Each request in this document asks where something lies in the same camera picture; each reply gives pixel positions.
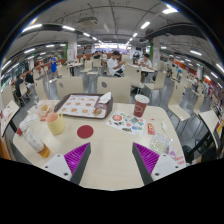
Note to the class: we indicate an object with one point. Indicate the beige chair right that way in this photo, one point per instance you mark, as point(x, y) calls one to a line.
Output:
point(173, 103)

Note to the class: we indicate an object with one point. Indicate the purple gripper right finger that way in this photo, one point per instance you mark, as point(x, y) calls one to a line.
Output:
point(151, 165)

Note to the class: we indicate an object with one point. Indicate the brown food tray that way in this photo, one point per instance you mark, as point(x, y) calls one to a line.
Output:
point(85, 106)

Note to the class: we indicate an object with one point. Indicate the crumpled food wrapper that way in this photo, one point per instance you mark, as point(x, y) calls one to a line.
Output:
point(45, 108)

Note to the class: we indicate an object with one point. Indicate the seated person in black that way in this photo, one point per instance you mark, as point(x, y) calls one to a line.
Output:
point(18, 82)

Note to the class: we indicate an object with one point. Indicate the yellow mug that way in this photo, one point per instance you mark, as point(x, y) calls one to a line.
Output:
point(55, 123)

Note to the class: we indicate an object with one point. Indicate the plastic tea bottle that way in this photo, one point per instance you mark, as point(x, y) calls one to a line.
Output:
point(33, 140)

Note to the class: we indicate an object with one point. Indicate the red round coaster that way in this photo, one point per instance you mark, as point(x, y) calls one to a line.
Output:
point(85, 131)

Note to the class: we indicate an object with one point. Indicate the clear plastic packet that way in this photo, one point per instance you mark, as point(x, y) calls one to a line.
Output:
point(160, 143)

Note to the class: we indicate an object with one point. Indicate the seated person right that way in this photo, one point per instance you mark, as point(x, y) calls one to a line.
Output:
point(146, 63)

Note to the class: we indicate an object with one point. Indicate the beige chair middle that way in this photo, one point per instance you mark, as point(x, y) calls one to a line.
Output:
point(119, 87)

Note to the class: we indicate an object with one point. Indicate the beige chair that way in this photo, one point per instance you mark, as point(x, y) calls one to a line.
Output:
point(119, 87)
point(69, 85)
point(173, 103)

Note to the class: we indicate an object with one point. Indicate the red paper cup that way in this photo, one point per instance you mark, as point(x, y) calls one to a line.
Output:
point(141, 102)

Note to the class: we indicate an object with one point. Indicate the person in blue shirt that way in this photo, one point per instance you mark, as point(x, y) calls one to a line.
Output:
point(53, 63)

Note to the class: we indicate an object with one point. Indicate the red ketchup packet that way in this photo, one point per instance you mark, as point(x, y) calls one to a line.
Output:
point(151, 129)

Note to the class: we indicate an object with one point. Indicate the white paper napkin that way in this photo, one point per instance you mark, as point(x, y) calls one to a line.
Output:
point(105, 97)

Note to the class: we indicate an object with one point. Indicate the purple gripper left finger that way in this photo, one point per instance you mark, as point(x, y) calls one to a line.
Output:
point(70, 166)

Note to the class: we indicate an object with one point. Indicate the colourful sticker sheet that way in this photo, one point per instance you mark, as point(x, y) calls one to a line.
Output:
point(127, 123)

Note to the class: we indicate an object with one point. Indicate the man in white shirt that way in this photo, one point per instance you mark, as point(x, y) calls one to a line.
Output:
point(115, 66)

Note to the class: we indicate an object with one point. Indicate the beige chair left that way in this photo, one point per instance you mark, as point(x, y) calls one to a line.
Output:
point(69, 85)

